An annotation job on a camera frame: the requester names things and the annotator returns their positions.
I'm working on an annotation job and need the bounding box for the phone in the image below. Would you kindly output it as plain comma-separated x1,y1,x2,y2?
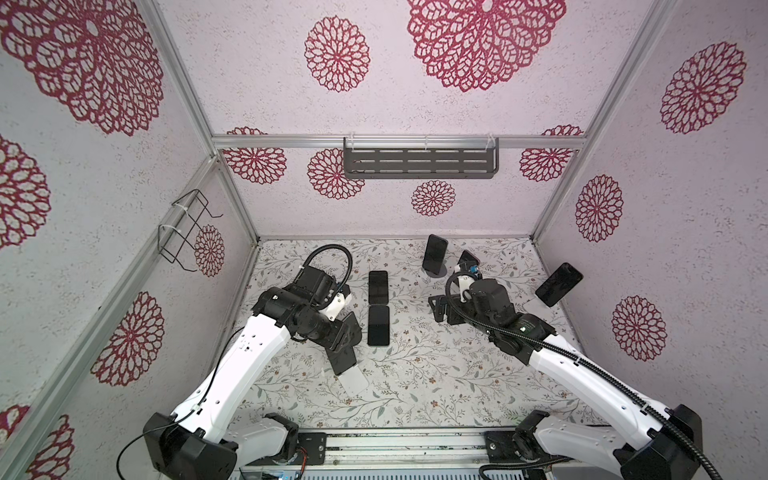
368,270,389,305
422,234,449,272
535,262,584,307
457,250,480,271
326,346,357,376
367,305,390,347

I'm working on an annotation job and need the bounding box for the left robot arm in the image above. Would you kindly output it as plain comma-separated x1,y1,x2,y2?
143,286,362,479

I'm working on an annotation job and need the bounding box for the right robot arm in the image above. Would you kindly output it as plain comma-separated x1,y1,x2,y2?
428,274,708,479

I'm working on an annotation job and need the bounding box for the dark grey round stand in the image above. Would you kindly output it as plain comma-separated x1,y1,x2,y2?
342,311,362,347

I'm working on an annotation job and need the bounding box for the rear grey round stand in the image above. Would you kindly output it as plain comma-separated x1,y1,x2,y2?
425,265,448,279

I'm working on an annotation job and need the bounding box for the white phone stand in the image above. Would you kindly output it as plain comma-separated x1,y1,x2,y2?
338,366,369,397

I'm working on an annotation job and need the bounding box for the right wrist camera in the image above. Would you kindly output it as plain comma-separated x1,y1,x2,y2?
454,265,482,303

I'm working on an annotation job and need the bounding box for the right black corrugated cable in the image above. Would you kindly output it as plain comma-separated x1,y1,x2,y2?
443,271,724,480

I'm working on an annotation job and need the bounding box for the left black cable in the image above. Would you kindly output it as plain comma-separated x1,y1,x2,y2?
299,243,354,295

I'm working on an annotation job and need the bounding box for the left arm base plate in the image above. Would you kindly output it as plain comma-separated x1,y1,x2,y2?
289,432,328,467

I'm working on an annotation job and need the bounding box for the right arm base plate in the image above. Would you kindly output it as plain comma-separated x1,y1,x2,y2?
483,430,521,464

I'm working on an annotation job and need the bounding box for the grey slotted wall shelf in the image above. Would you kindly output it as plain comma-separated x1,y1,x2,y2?
342,137,499,180

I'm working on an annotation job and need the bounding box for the black wire wall rack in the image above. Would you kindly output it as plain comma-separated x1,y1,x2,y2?
156,189,226,277

